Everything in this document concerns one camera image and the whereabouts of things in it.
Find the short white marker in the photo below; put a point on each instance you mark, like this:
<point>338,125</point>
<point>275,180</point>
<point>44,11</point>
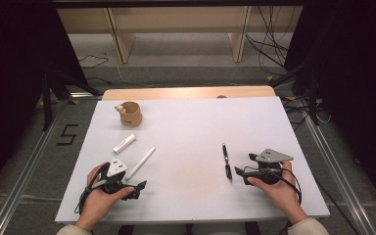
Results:
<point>124,143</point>

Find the white table cover sheet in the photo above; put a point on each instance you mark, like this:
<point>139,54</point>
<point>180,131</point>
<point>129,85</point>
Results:
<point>189,130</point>

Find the beige wooden desk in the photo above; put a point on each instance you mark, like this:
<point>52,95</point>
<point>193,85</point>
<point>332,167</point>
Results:
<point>176,19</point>

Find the black tripod stand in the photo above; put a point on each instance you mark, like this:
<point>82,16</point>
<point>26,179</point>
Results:
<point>47,104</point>

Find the person's left hand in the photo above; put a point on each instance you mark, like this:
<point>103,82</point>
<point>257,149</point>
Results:
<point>96,205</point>

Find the long white pen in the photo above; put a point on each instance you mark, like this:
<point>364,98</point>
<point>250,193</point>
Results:
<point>140,163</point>

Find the person's right hand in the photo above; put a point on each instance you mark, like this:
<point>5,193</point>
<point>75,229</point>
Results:
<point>284,196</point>

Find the tan wooden pen cup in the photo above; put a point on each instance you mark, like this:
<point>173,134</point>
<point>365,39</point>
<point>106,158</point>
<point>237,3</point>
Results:
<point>131,116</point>

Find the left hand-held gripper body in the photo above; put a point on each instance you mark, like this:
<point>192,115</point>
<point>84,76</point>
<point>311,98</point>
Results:
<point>117,168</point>

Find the black pen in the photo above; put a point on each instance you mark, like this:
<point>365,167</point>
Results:
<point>226,161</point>

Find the aluminium floor rail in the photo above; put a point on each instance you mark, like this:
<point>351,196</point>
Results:
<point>23,182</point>
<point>339,176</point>

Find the black curtain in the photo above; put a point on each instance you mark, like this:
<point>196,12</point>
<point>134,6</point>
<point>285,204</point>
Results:
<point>355,81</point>
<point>13,65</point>

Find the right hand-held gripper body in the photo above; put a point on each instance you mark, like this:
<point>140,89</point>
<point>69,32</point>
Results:
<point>272,156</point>

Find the black metal stand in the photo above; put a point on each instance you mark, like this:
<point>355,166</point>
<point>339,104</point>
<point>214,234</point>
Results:
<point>312,94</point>

